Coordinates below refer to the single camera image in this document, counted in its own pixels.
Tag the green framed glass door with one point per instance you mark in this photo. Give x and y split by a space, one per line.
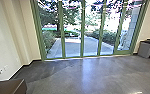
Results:
81 33

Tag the grey indoor trash bin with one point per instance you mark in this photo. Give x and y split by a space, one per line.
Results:
145 49

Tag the green garden hedge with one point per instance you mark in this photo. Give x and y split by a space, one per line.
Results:
102 36

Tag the white wall power outlet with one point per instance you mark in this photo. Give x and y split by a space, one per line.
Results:
1 70

